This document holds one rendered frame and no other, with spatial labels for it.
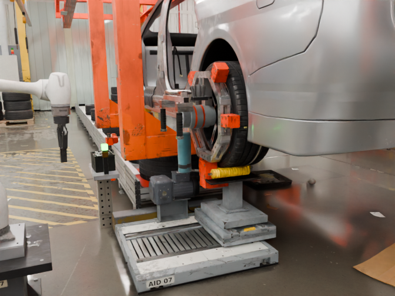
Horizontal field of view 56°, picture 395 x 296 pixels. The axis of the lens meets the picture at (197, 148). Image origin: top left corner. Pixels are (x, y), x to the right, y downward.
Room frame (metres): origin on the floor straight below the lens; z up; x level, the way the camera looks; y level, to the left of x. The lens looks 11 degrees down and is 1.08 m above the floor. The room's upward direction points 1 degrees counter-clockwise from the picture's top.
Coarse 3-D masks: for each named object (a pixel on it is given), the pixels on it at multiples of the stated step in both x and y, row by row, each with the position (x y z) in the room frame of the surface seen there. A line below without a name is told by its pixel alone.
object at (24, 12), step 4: (12, 0) 6.78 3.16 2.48; (16, 0) 7.93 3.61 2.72; (20, 0) 8.12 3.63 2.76; (12, 4) 6.85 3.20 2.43; (20, 4) 8.34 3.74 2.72; (20, 8) 8.79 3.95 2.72; (24, 8) 9.11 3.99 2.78; (24, 12) 9.23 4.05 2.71; (24, 16) 9.87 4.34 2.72; (28, 16) 10.39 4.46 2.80; (24, 20) 9.20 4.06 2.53; (28, 20) 10.42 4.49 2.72; (28, 24) 11.14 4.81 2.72; (16, 32) 6.85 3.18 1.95; (16, 36) 6.84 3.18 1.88; (16, 40) 6.84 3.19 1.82; (16, 44) 6.84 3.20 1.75; (16, 48) 6.85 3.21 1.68
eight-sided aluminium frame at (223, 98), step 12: (204, 72) 2.23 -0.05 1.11; (192, 84) 2.42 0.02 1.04; (216, 84) 2.09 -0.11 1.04; (216, 96) 2.06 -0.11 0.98; (228, 96) 2.04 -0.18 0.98; (228, 108) 2.02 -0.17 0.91; (192, 132) 2.45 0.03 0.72; (228, 132) 2.02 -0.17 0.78; (204, 144) 2.39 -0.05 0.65; (216, 144) 2.06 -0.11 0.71; (204, 156) 2.25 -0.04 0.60; (216, 156) 2.15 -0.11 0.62
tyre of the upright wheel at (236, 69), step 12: (240, 72) 2.12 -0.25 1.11; (228, 84) 2.11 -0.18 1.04; (240, 84) 2.05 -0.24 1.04; (240, 96) 2.01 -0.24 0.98; (240, 108) 1.99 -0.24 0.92; (240, 120) 1.99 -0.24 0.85; (240, 132) 1.99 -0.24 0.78; (240, 144) 2.02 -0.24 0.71; (252, 144) 2.05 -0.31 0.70; (228, 156) 2.11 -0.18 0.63; (240, 156) 2.09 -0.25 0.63; (252, 156) 2.13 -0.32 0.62; (264, 156) 2.15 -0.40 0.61
